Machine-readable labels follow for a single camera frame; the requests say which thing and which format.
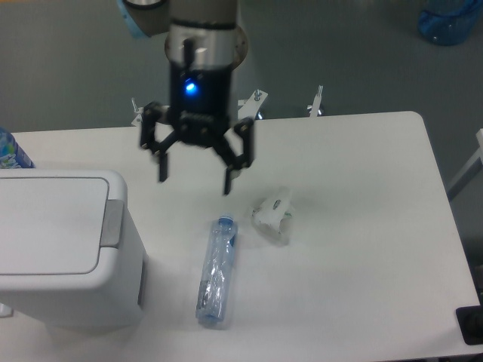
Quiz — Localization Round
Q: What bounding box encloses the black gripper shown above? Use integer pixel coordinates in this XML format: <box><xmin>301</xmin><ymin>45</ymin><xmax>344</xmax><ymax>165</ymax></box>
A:
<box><xmin>140</xmin><ymin>64</ymin><xmax>254</xmax><ymax>195</ymax></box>

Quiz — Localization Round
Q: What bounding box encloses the white plastic trash can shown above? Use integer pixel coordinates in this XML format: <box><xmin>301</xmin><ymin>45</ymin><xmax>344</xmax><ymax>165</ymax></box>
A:
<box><xmin>1</xmin><ymin>169</ymin><xmax>148</xmax><ymax>327</ymax></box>

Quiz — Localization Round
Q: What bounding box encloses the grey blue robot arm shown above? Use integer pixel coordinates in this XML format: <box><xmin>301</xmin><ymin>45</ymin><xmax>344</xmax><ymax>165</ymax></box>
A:
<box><xmin>117</xmin><ymin>1</ymin><xmax>254</xmax><ymax>195</ymax></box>

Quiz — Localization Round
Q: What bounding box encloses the crumpled white paper wrapper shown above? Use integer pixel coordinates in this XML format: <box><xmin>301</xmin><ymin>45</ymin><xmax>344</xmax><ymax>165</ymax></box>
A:
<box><xmin>250</xmin><ymin>186</ymin><xmax>294</xmax><ymax>246</ymax></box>

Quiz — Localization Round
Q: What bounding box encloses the crushed clear plastic bottle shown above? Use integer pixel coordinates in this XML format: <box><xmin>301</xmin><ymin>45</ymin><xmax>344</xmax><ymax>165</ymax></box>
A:
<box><xmin>195</xmin><ymin>213</ymin><xmax>238</xmax><ymax>329</ymax></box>

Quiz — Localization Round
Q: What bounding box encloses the blue labelled bottle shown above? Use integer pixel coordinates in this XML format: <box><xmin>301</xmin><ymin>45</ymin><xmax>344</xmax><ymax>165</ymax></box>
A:
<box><xmin>0</xmin><ymin>127</ymin><xmax>35</xmax><ymax>169</ymax></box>

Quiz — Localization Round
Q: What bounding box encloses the large blue water jug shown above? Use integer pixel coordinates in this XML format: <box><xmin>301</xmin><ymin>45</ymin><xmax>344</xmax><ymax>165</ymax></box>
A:
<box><xmin>417</xmin><ymin>1</ymin><xmax>482</xmax><ymax>46</ymax></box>

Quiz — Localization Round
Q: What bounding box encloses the black device at table edge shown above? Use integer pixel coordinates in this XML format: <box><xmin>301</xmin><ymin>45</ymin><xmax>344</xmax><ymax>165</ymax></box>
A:
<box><xmin>456</xmin><ymin>305</ymin><xmax>482</xmax><ymax>345</ymax></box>

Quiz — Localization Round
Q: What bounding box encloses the white frame at right edge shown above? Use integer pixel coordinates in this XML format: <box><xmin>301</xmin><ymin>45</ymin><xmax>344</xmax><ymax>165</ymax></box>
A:
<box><xmin>447</xmin><ymin>129</ymin><xmax>482</xmax><ymax>201</ymax></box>

